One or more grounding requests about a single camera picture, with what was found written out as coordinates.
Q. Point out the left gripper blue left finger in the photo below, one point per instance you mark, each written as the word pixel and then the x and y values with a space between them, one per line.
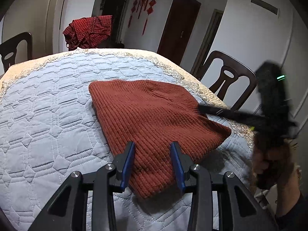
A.
pixel 123 165

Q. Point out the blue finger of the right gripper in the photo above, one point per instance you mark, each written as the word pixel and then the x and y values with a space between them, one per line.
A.
pixel 239 117

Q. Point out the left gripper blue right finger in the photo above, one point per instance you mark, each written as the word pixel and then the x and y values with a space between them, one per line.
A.
pixel 181 164

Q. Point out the rust red knit sweater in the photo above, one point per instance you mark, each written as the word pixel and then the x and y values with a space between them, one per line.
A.
pixel 153 114

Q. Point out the person right hand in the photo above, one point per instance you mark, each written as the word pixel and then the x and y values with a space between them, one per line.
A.
pixel 273 162

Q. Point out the dark wooden chair right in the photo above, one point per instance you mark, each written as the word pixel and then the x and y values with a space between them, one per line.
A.
pixel 230 72

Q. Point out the dark wooden chair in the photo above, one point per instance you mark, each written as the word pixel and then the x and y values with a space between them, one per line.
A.
pixel 8 49
pixel 230 72

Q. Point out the blue quilted table cover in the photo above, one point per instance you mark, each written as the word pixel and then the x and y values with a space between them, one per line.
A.
pixel 49 129

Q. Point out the dark brown door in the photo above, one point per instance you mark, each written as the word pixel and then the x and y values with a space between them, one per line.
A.
pixel 178 29

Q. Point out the red checkered cloth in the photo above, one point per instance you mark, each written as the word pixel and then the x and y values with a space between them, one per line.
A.
pixel 88 32

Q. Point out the red chinese knot decoration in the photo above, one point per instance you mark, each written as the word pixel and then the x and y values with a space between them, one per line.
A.
pixel 139 7

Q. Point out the dark wooden chair far left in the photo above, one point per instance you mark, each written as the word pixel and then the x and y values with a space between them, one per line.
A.
pixel 8 49

